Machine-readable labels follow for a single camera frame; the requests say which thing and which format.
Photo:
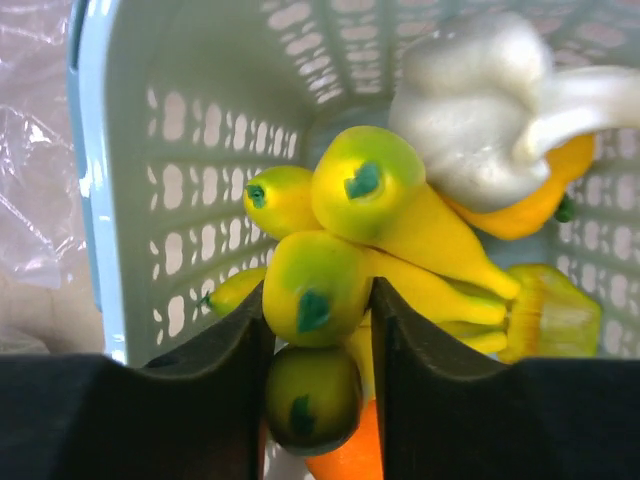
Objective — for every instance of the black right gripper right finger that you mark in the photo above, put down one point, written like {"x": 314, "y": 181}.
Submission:
{"x": 446, "y": 411}

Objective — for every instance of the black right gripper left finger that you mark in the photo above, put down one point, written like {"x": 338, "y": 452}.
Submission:
{"x": 192, "y": 413}

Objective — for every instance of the yellow banana bunch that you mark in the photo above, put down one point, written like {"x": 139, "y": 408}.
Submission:
{"x": 366, "y": 212}

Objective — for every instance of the white garlic bulbs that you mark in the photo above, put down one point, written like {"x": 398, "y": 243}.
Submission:
{"x": 482, "y": 102}

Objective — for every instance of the orange fruit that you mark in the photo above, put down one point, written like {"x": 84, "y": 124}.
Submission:
{"x": 567, "y": 163}

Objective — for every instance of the light blue plastic basket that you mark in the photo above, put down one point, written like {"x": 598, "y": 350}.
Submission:
{"x": 175, "y": 105}

